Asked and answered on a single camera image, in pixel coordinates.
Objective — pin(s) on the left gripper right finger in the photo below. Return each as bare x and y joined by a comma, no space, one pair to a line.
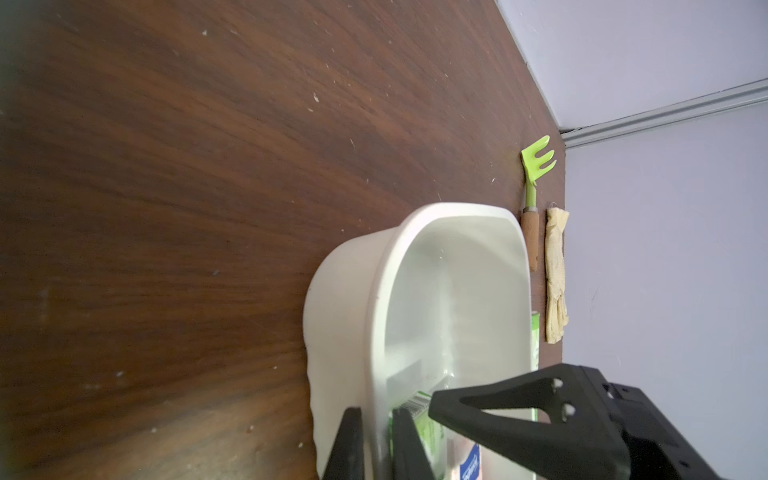
410,461

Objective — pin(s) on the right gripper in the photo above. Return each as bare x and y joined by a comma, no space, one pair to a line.
570,422

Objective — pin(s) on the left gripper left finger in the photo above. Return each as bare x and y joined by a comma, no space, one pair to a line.
346,459

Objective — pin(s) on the pink tissue pack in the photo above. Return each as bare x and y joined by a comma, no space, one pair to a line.
471,466

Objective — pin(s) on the green tissue pack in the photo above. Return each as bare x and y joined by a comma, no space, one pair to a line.
535,340
430,432

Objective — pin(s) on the white storage box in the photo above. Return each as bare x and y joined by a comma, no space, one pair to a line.
441,301

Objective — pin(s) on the beige work glove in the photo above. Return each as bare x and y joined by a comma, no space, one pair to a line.
556,313

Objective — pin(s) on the green toy rake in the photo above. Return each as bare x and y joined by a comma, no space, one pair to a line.
536,161

